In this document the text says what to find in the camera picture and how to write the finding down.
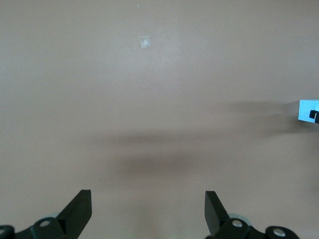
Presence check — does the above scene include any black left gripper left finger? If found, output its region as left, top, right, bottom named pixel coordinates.
left=0, top=189, right=93, bottom=239

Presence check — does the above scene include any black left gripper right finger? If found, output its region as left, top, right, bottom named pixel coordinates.
left=205, top=191, right=300, bottom=239

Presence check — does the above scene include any blue foam block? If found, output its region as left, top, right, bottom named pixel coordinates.
left=297, top=99, right=319, bottom=124

